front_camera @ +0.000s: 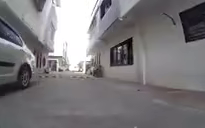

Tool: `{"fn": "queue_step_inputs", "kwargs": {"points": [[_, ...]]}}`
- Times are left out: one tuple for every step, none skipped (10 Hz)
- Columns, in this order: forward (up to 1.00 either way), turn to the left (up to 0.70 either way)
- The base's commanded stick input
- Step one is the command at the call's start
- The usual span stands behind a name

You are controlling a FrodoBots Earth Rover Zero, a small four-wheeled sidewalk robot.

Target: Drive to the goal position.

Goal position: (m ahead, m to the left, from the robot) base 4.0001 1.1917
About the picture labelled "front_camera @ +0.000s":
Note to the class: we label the white building with dark windows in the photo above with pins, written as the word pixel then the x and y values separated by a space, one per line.
pixel 170 56

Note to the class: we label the pale building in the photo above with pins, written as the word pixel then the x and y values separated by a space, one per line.
pixel 33 23

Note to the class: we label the white car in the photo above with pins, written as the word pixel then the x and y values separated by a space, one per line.
pixel 6 63

